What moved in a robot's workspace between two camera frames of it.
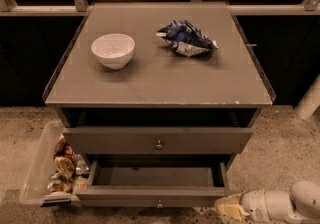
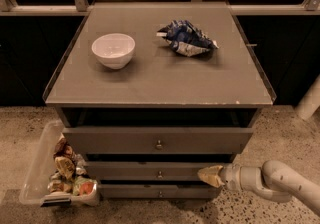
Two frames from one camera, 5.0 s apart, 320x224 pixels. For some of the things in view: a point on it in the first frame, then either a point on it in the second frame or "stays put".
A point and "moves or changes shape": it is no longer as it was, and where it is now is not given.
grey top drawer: (157, 140) stays put
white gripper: (253, 202) -> (231, 175)
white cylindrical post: (310, 102) stays put
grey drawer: (156, 180) moves or changes shape
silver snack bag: (81, 165) stays put
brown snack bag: (64, 158) stays put
